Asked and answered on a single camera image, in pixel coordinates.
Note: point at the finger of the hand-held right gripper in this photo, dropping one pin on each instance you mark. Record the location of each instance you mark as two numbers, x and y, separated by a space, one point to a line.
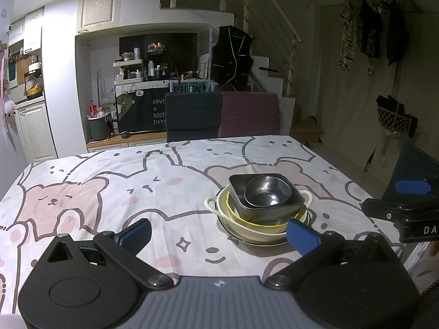
384 209
413 187

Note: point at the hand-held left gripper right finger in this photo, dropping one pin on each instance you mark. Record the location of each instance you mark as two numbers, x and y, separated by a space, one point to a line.
303 238

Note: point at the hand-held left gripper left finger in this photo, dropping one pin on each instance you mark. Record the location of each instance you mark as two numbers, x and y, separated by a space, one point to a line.
135 236

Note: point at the round steel bowl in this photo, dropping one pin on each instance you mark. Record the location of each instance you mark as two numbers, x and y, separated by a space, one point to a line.
267 192

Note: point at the white plate with dark rim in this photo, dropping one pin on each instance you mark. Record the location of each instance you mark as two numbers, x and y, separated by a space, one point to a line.
229 233

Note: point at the yellow rimmed bowl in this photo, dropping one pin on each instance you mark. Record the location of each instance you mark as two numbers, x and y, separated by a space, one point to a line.
233 207

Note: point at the person's right hand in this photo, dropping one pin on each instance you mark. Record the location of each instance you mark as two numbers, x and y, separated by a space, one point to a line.
434 249

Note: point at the bear printed tablecloth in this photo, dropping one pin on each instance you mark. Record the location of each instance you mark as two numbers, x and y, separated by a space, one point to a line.
120 185

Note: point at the hanging net basket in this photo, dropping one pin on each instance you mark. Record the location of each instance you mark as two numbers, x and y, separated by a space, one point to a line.
394 120

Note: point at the wooden platform with drawers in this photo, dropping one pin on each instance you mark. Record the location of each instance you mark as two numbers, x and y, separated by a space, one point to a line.
130 142

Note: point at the grey trash bin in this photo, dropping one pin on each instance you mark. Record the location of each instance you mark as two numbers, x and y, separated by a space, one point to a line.
98 129

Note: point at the black lettered curtain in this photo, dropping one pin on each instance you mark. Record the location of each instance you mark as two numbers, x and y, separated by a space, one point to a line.
151 113

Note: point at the olive green hanging bag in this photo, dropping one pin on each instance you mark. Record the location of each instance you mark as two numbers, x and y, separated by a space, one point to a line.
125 104

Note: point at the maroon chair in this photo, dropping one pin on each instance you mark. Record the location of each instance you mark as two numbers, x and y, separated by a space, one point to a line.
250 114

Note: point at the white lower kitchen cabinet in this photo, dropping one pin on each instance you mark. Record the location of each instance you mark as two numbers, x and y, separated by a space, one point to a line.
34 133

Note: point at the white kitchen cabinet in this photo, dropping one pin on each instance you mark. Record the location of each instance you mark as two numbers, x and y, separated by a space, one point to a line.
34 133
25 31

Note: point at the black hanging garment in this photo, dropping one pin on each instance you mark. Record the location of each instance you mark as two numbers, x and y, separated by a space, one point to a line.
370 34
397 34

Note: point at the teal licence plate sign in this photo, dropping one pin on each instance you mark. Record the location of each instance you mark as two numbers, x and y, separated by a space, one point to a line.
188 87

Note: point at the patterned hanging shirt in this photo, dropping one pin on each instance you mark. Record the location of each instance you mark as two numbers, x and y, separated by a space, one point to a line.
348 37

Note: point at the staircase with metal railing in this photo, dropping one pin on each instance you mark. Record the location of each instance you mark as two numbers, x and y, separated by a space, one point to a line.
274 75

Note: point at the white storage shelf rack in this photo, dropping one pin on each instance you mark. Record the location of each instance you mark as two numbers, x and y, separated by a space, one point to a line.
128 70

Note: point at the yellow pot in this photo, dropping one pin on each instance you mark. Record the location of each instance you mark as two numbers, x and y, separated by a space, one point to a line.
34 90

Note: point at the black jacket with white trim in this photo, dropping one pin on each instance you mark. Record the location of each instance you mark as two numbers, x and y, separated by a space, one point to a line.
231 58

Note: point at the teal hanging cloth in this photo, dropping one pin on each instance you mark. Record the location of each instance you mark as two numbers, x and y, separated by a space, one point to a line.
12 71

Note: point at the cream overhead cabinet door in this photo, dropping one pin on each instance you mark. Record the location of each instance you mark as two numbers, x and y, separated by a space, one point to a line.
100 8

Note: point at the white upper kitchen cabinet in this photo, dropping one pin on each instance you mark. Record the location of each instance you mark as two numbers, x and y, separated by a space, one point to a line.
25 31

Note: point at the white fluffy wall ornament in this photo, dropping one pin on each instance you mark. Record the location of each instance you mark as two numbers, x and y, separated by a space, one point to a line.
9 107

